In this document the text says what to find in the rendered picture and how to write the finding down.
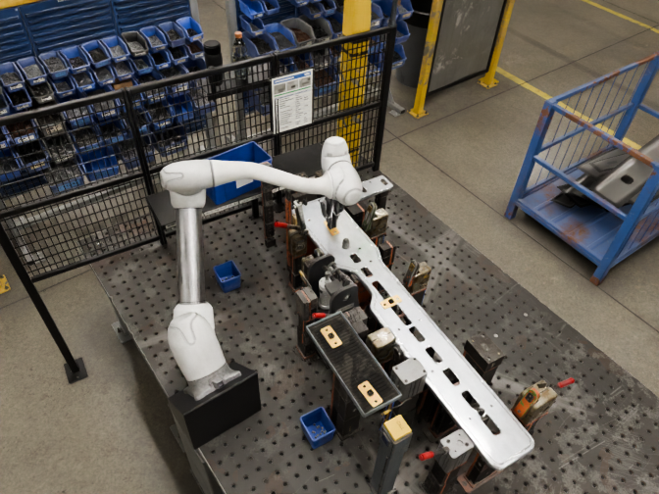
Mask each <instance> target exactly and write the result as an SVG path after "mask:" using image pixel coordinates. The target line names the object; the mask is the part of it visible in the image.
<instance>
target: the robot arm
mask: <svg viewBox="0 0 659 494"><path fill-rule="evenodd" d="M322 169H323V176H321V177H318V178H304V177H300V176H297V175H294V174H291V173H286V172H283V171H279V170H276V169H273V168H270V167H267V166H264V165H260V164H256V163H249V162H233V161H218V160H191V161H181V162H177V163H172V164H170V165H167V166H165V167H164V168H162V170H161V171H160V179H161V184H162V186H163V187H164V188H165V189H167V190H169V191H170V196H171V203H172V206H173V207H174V209H176V226H177V268H178V290H179V304H177V305H176V307H175V308H174V319H173V320H172V321H171V323H170V325H169V327H168V342H169V345H170V347H171V350H172V352H173V355H174V357H175V359H176V361H177V364H178V366H179V368H180V370H181V372H182V373H183V375H184V377H185V379H186V381H187V383H188V386H187V387H186V388H185V389H184V390H183V391H184V394H189V395H190V396H192V397H194V399H195V401H198V400H200V399H202V398H203V397H205V396H206V395H208V394H209V393H211V392H213V391H215V390H216V389H220V388H222V387H224V386H225V384H227V383H228V382H230V381H232V380H234V379H236V378H238V377H240V376H241V373H240V371H239V370H232V369H230V368H229V366H228V363H227V362H226V359H225V357H224V354H223V351H222V349H221V346H220V344H219V341H218V339H217V337H216V334H215V330H214V329H215V324H214V314H213V307H212V306H211V305H210V304H209V303H208V302H206V298H205V275H204V254H203V231H202V209H201V208H203V207H204V205H205V202H206V188H211V187H216V186H219V185H222V184H225V183H229V182H232V181H236V180H240V179H255V180H260V181H263V182H267V183H269V184H273V185H276V186H280V187H283V188H287V189H290V190H294V191H298V192H302V193H308V194H322V195H324V198H323V199H322V200H321V199H319V200H318V201H319V203H320V205H321V210H322V215H323V217H324V218H325V219H326V222H327V227H328V228H329V229H331V227H332V225H334V228H336V224H337V220H338V217H339V216H340V213H342V212H343V208H344V205H346V206H351V205H354V204H356V203H357V202H358V201H359V200H360V199H361V196H362V189H363V187H362V183H361V179H360V177H359V175H358V174H357V172H356V170H355V169H354V168H353V166H352V164H351V161H350V155H349V154H348V147H347V144H346V141H345V140H344V139H343V138H341V137H338V136H333V137H330V138H328V139H326V141H325V143H324V146H323V150H322ZM325 201H327V209H326V205H325V204H326V203H325ZM332 206H334V212H332V216H331V208H332Z"/></svg>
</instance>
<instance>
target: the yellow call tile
mask: <svg viewBox="0 0 659 494"><path fill-rule="evenodd" d="M383 425H384V426H385V428H386V429H387V431H388V432H389V434H390V435H391V437H392V438H393V440H394V441H396V440H398V439H400V438H402V437H403V436H405V435H407V434H409V433H410V432H411V431H412V430H411V428H410V427H409V426H408V424H407V423H406V421H405V420H404V419H403V418H402V417H401V415H399V416H397V417H395V418H393V419H391V420H389V421H387V422H385V423H384V424H383Z"/></svg>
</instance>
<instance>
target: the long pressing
mask: <svg viewBox="0 0 659 494"><path fill-rule="evenodd" d="M323 198H324V197H321V198H318V199H315V200H313V201H310V202H307V203H308V204H307V206H305V205H304V204H303V206H302V208H303V213H304V219H305V223H306V228H307V229H308V230H309V233H308V234H307V235H308V236H309V237H310V239H311V240H312V241H313V243H314V244H315V245H316V247H317V248H320V249H321V250H322V251H323V253H324V255H326V254H333V256H334V257H335V262H336V265H337V266H338V267H340V270H341V271H342V272H349V273H353V274H354V275H356V276H357V278H358V279H359V280H360V282H361V283H362V284H363V285H364V287H365V288H366V289H367V290H368V292H369V293H370V294H371V296H372V300H371V303H370V313H371V314H372V316H373V317H374V318H375V320H376V321H377V322H378V324H379V325H380V326H381V328H384V327H388V328H389V330H390V331H391V333H392V334H393V335H394V336H395V337H396V344H395V346H396V345H398V344H399V345H400V346H401V347H402V348H403V349H404V351H405V354H404V355H405V359H406V360H408V359H410V358H412V357H417V358H418V360H419V361H420V362H421V363H422V365H423V366H424V367H425V368H426V370H427V371H428V375H427V379H426V382H425V385H426V386H427V387H428V389H429V390H430V391H431V393H432V394H433V395H434V397H435V398H436V399H437V401H438V402H439V403H440V405H441V406H442V407H443V408H444V410H445V411H446V412H447V414H448V415H449V416H450V417H451V418H452V419H453V420H454V422H455V423H456V424H457V426H458V427H459V428H460V429H463V430H464V432H465V433H466V434H467V435H468V437H469V438H470V439H471V441H472V442H473V443H474V448H475V449H476V450H477V452H478V453H479V454H480V455H481V457H482V458H483V460H484V461H485V462H486V464H487V465H488V466H489V467H491V468H492V469H496V470H503V469H506V468H508V467H509V466H511V465H512V464H514V463H515V462H517V461H518V460H520V459H522V458H523V457H524V456H525V455H527V454H528V453H530V452H531V451H532V450H533V448H534V441H533V438H532V436H531V435H530V434H529V433H528V432H527V430H526V429H525V428H524V427H523V426H522V425H521V423H520V422H519V421H518V420H517V419H516V418H515V416H514V415H513V414H512V413H511V412H510V410H509V409H508V408H507V407H506V406H505V405H504V403H503V402H502V401H501V400H500V399H499V398H498V396H497V395H496V394H495V393H494V392H493V391H492V389H491V388H490V387H489V386H488V385H487V384H486V382H485V381H484V380H483V379H482V378H481V376H480V375H479V374H478V373H477V372H476V371H475V369H474V368H473V367H472V366H471V365H470V363H469V362H468V361H467V360H466V359H465V358H464V356H463V355H462V354H461V353H460V352H459V351H458V349H457V348H456V347H455V346H454V345H453V344H452V342H451V341H450V340H449V339H448V338H447V337H446V335H445V334H444V333H443V332H442V331H441V330H440V328H439V327H438V326H437V325H436V324H435V322H434V321H433V320H432V319H431V318H430V316H429V315H428V314H427V313H426V312H425V311H424V309H423V308H422V307H421V306H420V305H419V304H418V302H417V301H416V300H415V299H414V298H413V297H412V295H411V294H410V293H409V292H408V291H407V290H406V288H405V287H404V286H403V285H402V284H401V282H400V281H399V280H398V279H397V278H396V277H395V275H394V274H393V273H392V272H391V271H390V270H389V268H388V267H387V266H386V265H385V264H384V263H383V261H382V259H381V255H380V250H379V248H378V247H377V246H376V245H375V244H374V243H373V241H372V240H371V239H370V238H369V237H368V236H367V234H366V233H365V232H364V231H363V230H362V229H361V228H360V226H359V225H358V224H357V223H355V222H354V220H353V219H352V218H351V217H350V216H349V215H348V213H347V212H346V211H345V210H344V209H343V212H342V213H340V216H339V217H338V220H337V224H336V227H337V229H338V230H339V234H336V235H331V233H330V231H329V230H328V228H327V227H326V226H325V224H324V221H325V220H326V219H325V218H324V217H323V215H322V210H321V205H320V203H319V201H318V200H319V199H321V200H322V199H323ZM308 220H309V221H308ZM345 237H347V238H349V240H350V245H349V249H343V248H342V240H343V239H344V238H345ZM359 248H361V249H359ZM351 255H356V256H357V257H358V258H359V259H360V260H361V262H359V263H354V262H353V261H352V259H351V258H350V256H351ZM370 261H372V262H370ZM363 268H367V269H368V270H369V271H370V273H371V274H372V275H373V276H371V277H365V275H364V274H363V273H362V272H361V269H363ZM375 281H377V282H378V283H379V284H380V285H381V286H382V287H383V289H384V290H385V291H386V292H387V294H388V295H389V296H390V297H392V296H394V295H398V296H399V297H400V298H401V300H402V302H401V303H398V304H396V305H397V306H398V307H399V308H400V309H401V311H402V312H403V313H404V314H405V316H406V317H407V318H408V319H409V320H410V322H411V324H409V325H405V324H404V323H403V322H402V320H401V319H400V318H399V317H398V316H397V315H396V314H395V313H394V312H393V310H392V309H391V307H390V308H388V309H384V308H383V306H382V305H381V304H380V302H381V301H383V300H384V299H383V298H382V297H381V295H380V294H379V293H378V291H377V290H376V289H375V288H374V287H373V285H372V283H373V282H375ZM419 319H420V321H419ZM411 327H416V328H417V329H418V330H419V332H420V333H421V334H422V335H423V336H424V338H425V341H423V342H419V341H418V340H417V339H416V338H415V337H414V335H413V334H412V333H411V332H410V330H409V329H410V328H411ZM398 328H399V329H400V330H398ZM429 347H432V348H433V350H434V351H435V352H436V354H437V355H438V356H439V357H440V358H441V360H442V362H441V363H439V364H437V363H435V362H434V360H433V359H432V358H431V356H430V355H429V354H428V353H427V351H426V349H427V348H429ZM446 369H450V370H451V371H452V372H453V373H454V375H455V376H456V377H457V378H458V379H459V381H460V384H459V385H457V386H454V385H453V384H452V383H451V381H450V380H449V379H448V378H447V376H446V375H445V374H444V373H443V371H444V370H446ZM431 371H433V372H431ZM465 391H468V392H469V393H470V394H471V395H472V396H473V398H474V399H475V400H476V401H477V403H478V404H479V405H480V408H484V409H485V412H484V415H482V416H480V415H479V414H478V412H477V410H478V409H476V410H473V409H472V407H471V406H470V405H469V404H468V402H467V401H466V400H465V399H464V397H463V396H462V393H463V392H465ZM490 405H491V406H492V407H490ZM483 416H489V417H490V419H491V420H492V421H493V422H494V423H495V425H496V426H497V427H498V428H499V430H500V433H499V434H497V435H494V434H492V432H491V431H490V430H489V429H488V427H487V426H486V425H485V424H484V422H483V421H482V417H483ZM469 418H471V419H470V420H469Z"/></svg>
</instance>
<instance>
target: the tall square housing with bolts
mask: <svg viewBox="0 0 659 494"><path fill-rule="evenodd" d="M427 375H428V371H427V370H426V368H425V367H424V366H423V365H422V363H421V362H420V361H419V360H418V358H417V357H412V358H410V359H408V360H406V361H404V362H402V363H400V364H398V365H396V366H394V367H393V368H392V372H391V377H390V379H391V380H392V382H393V383H394V385H395V386H396V387H397V389H398V390H399V391H400V393H401V394H402V396H401V398H400V399H399V400H397V401H395V402H393V403H391V404H389V405H387V406H386V407H384V411H386V410H389V409H390V408H392V407H396V406H398V405H400V404H401V403H403V402H404V401H405V400H407V399H409V398H412V400H409V401H407V402H405V403H404V404H403V405H402V406H400V407H398V408H396V409H392V410H391V412H389V413H388V414H386V415H384V416H382V419H381V421H379V424H377V426H379V427H380V430H381V427H382V425H383V424H384V423H385V422H387V421H389V420H391V419H393V418H395V417H397V416H399V415H401V417H402V418H403V419H404V420H405V421H406V423H407V424H408V426H409V427H410V428H411V430H412V431H414V430H413V428H414V426H412V422H413V419H414V415H415V413H416V410H417V407H416V404H417V401H418V398H419V394H420V393H422V392H423V388H424V385H425V382H426V379H427Z"/></svg>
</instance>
